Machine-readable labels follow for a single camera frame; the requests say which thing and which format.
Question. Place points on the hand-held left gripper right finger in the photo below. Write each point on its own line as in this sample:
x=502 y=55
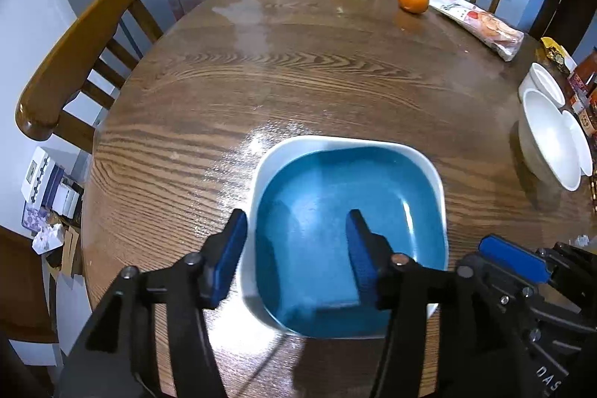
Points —
x=360 y=258

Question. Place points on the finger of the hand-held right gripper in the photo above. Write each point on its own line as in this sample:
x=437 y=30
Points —
x=513 y=259
x=571 y=260

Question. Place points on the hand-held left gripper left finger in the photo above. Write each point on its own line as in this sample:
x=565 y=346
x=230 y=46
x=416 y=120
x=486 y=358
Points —
x=228 y=253

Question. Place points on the white cake roll snack bag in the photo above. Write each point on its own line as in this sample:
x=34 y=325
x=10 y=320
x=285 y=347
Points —
x=480 y=25

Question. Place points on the white straight-sided ramekin bowl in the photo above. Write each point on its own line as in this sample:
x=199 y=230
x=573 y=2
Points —
x=541 y=81

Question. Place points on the large white bowl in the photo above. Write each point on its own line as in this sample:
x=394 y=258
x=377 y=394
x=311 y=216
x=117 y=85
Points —
x=550 y=141

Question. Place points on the blue oval dish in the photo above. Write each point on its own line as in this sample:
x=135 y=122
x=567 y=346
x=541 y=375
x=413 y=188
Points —
x=326 y=193

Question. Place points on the square blue patterned plate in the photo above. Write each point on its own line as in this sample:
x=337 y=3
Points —
x=270 y=165

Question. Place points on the wooden chair with curved backrest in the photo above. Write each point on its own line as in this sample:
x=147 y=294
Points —
x=70 y=62

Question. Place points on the yellow snack packet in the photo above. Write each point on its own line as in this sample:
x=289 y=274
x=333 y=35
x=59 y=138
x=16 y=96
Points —
x=557 y=53

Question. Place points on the small white bowl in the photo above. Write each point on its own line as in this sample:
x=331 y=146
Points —
x=583 y=146

